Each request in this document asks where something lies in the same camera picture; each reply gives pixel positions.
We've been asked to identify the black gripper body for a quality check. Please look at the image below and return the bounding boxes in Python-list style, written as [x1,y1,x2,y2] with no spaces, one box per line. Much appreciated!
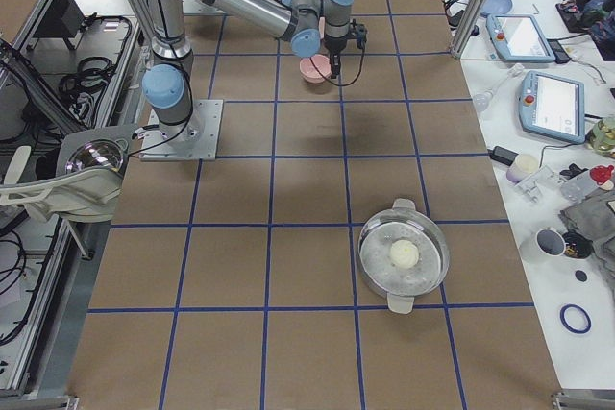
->
[324,19,368,56]

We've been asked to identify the pink bowl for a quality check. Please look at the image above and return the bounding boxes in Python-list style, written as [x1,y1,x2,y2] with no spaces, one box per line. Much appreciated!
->
[299,54,332,84]

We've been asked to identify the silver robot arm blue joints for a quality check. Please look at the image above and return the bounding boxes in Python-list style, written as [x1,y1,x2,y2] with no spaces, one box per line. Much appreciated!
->
[98,0,356,138]

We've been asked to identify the light blue plate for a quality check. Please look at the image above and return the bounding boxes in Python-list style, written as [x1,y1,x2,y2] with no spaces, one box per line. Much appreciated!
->
[480,0,513,17]

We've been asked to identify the light bulb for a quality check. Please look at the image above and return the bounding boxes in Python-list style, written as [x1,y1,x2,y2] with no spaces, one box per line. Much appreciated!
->
[472,63,525,113]

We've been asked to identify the upper teach pendant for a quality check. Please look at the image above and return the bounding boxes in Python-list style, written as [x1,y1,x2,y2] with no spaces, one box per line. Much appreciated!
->
[486,14,555,63]

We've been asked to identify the teach pendant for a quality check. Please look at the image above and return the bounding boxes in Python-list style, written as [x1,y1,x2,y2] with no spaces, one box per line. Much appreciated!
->
[518,71,585,145]
[486,14,555,63]

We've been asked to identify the black power adapter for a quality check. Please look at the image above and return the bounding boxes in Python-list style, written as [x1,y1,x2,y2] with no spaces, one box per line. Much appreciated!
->
[488,146,519,167]

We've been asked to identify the steel steamer pot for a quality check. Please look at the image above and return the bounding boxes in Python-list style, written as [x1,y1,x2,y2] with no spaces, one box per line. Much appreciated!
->
[356,198,450,315]

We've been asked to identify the white steamed bun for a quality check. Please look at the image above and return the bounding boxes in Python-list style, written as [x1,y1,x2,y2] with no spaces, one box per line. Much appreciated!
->
[389,239,420,269]

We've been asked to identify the lower teach pendant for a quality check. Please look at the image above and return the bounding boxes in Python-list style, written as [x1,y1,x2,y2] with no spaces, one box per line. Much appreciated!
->
[518,71,585,145]

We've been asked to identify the lavender white cup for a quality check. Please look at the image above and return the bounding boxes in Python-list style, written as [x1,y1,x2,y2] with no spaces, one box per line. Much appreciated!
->
[505,154,539,183]

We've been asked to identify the glass dome lid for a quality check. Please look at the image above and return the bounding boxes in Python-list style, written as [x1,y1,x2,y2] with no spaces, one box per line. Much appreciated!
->
[64,139,125,174]

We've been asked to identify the white mug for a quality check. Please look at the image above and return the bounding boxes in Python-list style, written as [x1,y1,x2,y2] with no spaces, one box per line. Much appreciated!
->
[519,228,566,264]

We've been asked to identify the white plastic chair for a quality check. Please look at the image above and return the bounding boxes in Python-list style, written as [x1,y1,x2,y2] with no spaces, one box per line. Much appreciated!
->
[1,146,122,223]

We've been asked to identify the grey cloth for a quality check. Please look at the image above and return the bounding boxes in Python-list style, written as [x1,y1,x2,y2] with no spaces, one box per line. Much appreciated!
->
[560,190,615,290]

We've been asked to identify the black round lid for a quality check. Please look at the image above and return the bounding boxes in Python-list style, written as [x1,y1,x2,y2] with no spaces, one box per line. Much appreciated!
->
[575,270,588,282]

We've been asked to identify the aluminium frame post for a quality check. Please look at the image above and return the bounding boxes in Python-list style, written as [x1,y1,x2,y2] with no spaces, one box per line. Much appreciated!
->
[449,0,510,60]

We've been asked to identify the blue rubber ring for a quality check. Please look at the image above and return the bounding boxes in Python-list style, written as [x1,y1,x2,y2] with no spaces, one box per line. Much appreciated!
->
[558,303,592,334]

